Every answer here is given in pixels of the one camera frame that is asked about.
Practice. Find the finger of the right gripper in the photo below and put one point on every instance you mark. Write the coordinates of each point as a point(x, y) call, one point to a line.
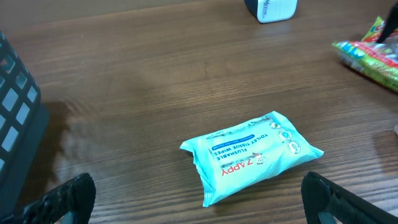
point(390, 25)

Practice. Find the grey plastic basket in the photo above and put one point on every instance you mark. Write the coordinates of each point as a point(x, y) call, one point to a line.
point(23, 122)

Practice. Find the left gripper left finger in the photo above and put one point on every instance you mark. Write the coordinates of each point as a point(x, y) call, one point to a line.
point(71, 202)

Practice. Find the white barcode scanner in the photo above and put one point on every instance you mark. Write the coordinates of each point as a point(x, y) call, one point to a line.
point(266, 11)

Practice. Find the teal wet wipes pack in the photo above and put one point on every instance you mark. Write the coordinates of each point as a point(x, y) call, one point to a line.
point(234, 158)

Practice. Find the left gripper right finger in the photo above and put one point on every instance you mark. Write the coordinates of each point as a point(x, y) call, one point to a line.
point(326, 202)

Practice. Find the Haribo candy bag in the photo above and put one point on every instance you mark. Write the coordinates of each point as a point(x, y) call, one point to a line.
point(377, 61)

